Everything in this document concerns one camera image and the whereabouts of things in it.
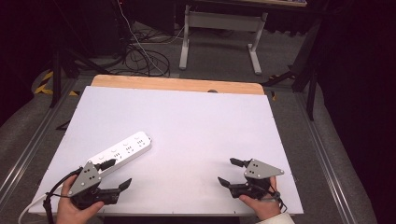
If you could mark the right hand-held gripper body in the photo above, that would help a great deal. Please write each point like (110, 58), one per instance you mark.
(261, 170)

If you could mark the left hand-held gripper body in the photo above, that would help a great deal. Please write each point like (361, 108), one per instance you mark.
(85, 179)

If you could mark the white power strip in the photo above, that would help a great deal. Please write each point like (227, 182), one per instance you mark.
(130, 147)

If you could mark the person's left hand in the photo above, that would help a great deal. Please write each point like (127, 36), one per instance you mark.
(70, 208)

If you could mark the person's right hand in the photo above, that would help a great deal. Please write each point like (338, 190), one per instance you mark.
(266, 208)

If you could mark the person's white right sleeve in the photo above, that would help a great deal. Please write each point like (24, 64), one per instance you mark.
(277, 220)

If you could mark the white board sheet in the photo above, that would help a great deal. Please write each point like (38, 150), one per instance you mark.
(193, 124)

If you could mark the black metal stand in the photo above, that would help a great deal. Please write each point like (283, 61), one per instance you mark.
(311, 93)

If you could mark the black tripod stand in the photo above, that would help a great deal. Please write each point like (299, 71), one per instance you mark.
(56, 77)

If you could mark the yellow black floor tape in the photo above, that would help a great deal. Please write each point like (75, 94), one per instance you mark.
(46, 76)

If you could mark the black equipment case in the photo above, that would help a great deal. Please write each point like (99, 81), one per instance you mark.
(106, 25)

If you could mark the aluminium floor rail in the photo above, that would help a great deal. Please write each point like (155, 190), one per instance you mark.
(31, 146)
(327, 174)

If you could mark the white metal desk frame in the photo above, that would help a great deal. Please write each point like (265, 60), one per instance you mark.
(222, 20)

